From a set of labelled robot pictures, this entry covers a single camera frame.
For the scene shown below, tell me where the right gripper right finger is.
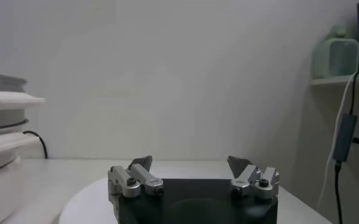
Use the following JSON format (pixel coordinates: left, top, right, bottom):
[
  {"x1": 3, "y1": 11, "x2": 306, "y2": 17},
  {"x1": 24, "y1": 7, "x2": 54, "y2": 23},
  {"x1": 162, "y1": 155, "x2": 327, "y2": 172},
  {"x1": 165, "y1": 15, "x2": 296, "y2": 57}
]
[{"x1": 227, "y1": 155, "x2": 280, "y2": 200}]

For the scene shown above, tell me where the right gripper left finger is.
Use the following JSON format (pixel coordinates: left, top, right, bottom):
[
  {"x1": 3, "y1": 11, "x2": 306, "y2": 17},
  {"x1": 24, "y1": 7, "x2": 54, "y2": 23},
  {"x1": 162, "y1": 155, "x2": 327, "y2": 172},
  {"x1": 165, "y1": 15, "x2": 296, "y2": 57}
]
[{"x1": 107, "y1": 155, "x2": 165, "y2": 204}]

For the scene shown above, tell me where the stainless steel steamer basket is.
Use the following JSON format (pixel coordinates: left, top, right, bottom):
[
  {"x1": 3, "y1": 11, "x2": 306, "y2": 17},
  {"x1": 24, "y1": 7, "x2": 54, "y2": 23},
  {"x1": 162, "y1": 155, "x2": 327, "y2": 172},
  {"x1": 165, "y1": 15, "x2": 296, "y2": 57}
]
[{"x1": 0, "y1": 72, "x2": 46, "y2": 131}]

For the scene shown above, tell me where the white round plate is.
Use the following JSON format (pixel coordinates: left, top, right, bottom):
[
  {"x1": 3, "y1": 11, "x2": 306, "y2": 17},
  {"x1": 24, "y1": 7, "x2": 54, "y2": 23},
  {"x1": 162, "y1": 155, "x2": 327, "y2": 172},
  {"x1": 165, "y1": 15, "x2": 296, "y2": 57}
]
[{"x1": 59, "y1": 166, "x2": 293, "y2": 224}]

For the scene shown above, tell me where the dark grey adapter dongle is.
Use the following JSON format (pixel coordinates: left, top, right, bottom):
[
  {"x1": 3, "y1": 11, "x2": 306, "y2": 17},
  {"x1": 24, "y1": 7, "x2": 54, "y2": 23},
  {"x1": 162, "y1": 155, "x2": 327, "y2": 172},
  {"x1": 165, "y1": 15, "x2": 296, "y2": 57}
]
[{"x1": 332, "y1": 113, "x2": 358, "y2": 163}]

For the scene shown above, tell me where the pale green container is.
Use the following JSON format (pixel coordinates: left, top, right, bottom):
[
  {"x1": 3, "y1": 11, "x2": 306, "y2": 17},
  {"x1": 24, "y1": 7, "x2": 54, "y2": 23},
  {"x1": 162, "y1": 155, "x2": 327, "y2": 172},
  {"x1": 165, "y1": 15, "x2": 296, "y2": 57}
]
[{"x1": 311, "y1": 25, "x2": 359, "y2": 80}]

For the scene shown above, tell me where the black cable below adapter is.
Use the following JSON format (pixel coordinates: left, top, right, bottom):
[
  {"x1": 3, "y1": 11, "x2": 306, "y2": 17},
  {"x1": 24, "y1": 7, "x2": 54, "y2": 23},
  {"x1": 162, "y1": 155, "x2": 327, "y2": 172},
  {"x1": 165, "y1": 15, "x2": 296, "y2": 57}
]
[{"x1": 334, "y1": 161, "x2": 345, "y2": 224}]

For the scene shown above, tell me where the thin white cable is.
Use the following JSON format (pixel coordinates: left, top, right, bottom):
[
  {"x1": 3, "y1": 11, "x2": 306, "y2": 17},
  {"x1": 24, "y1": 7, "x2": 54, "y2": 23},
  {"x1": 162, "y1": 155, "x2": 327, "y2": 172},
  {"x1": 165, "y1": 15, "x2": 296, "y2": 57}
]
[{"x1": 317, "y1": 71, "x2": 358, "y2": 208}]

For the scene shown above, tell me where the black cooker power cable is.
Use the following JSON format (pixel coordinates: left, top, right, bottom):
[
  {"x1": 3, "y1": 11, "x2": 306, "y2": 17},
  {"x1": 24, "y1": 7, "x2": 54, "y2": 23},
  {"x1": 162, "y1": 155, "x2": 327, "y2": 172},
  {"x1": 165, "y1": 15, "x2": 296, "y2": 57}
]
[{"x1": 23, "y1": 130, "x2": 49, "y2": 160}]

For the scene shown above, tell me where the black cable above adapter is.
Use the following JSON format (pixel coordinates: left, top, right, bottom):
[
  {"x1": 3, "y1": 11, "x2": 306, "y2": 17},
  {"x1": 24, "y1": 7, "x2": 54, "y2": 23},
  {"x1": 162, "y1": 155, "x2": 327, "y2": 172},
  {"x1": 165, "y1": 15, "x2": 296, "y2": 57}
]
[{"x1": 349, "y1": 71, "x2": 359, "y2": 116}]

